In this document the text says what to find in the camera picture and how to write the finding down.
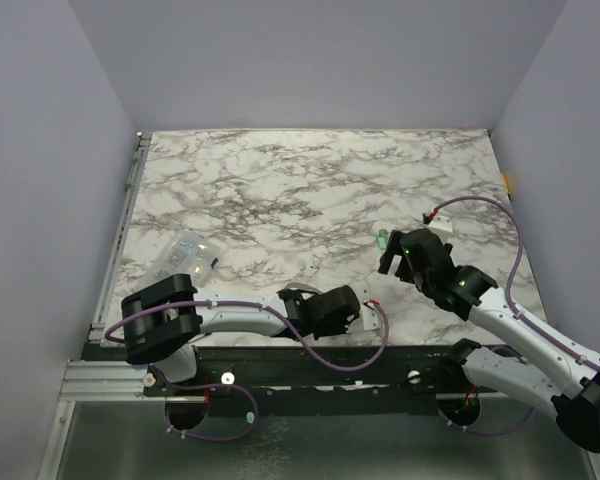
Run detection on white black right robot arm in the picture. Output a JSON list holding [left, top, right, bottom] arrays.
[[378, 228, 600, 453]]

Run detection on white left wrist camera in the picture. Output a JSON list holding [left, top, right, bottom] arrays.
[[360, 300, 384, 331]]

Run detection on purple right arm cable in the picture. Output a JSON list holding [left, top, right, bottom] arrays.
[[429, 196, 600, 435]]

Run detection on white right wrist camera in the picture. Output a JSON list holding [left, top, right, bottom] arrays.
[[422, 211, 454, 244]]

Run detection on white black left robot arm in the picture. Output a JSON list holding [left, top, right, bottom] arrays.
[[120, 274, 361, 395]]

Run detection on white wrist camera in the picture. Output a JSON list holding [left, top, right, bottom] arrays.
[[422, 211, 454, 244], [360, 300, 384, 331]]

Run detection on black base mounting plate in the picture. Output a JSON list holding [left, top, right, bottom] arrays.
[[82, 342, 511, 417]]

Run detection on clear plastic compartment box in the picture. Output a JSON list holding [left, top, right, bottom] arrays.
[[139, 231, 220, 286]]

